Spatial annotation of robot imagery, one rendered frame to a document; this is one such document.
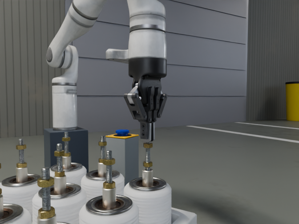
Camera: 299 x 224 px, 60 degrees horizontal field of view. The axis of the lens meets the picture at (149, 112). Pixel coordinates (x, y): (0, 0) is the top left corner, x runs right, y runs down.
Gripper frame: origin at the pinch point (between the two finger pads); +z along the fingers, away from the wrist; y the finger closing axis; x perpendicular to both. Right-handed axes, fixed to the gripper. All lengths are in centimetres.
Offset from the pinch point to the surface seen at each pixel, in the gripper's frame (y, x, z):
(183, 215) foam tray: 5.0, -5.7, 17.8
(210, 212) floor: 48, 2, 36
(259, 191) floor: 81, -10, 36
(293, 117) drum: 489, -9, 30
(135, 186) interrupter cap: -2.6, 1.0, 10.4
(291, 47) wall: 566, 2, -108
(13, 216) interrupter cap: -22.5, 8.9, 10.4
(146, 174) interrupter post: -1.0, -0.4, 8.2
